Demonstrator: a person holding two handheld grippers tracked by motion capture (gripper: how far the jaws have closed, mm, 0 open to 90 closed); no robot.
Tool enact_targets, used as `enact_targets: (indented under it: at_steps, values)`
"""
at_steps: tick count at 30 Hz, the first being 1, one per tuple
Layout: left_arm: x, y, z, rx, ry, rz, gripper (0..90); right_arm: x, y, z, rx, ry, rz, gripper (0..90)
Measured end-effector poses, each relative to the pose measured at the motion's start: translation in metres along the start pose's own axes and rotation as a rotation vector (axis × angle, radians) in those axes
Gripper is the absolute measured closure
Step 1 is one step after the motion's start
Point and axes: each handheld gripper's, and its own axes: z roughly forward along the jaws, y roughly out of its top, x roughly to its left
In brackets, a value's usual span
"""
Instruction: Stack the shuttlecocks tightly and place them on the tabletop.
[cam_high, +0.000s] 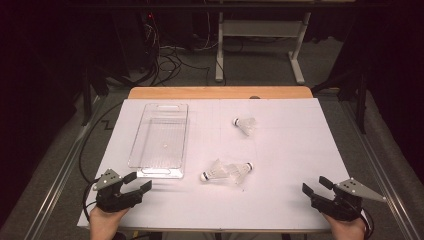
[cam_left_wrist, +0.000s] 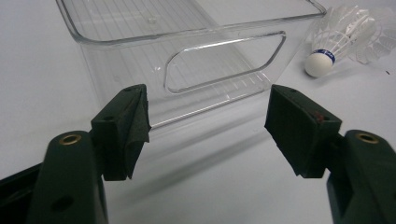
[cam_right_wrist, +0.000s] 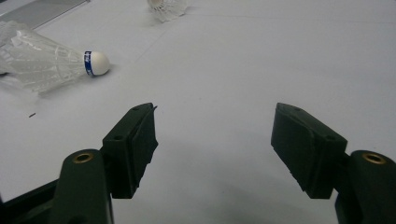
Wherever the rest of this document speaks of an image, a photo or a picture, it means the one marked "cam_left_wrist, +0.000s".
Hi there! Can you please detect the white table cover board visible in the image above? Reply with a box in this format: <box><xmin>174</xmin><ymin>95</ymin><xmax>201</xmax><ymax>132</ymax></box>
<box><xmin>0</xmin><ymin>0</ymin><xmax>396</xmax><ymax>224</ymax></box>

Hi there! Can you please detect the white shuttlecock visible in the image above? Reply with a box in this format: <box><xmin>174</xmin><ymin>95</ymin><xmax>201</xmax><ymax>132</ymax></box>
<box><xmin>304</xmin><ymin>4</ymin><xmax>386</xmax><ymax>78</ymax></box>
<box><xmin>348</xmin><ymin>6</ymin><xmax>396</xmax><ymax>64</ymax></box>

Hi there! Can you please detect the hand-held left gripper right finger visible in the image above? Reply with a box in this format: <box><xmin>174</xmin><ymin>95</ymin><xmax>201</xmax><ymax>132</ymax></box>
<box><xmin>264</xmin><ymin>84</ymin><xmax>343</xmax><ymax>179</ymax></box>

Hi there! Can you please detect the clear plastic container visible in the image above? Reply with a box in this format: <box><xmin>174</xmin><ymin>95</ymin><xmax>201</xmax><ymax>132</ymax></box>
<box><xmin>55</xmin><ymin>0</ymin><xmax>328</xmax><ymax>130</ymax></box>

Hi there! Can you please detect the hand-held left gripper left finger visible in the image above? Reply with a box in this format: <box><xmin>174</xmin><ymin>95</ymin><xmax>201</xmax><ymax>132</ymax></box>
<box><xmin>91</xmin><ymin>83</ymin><xmax>152</xmax><ymax>182</ymax></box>

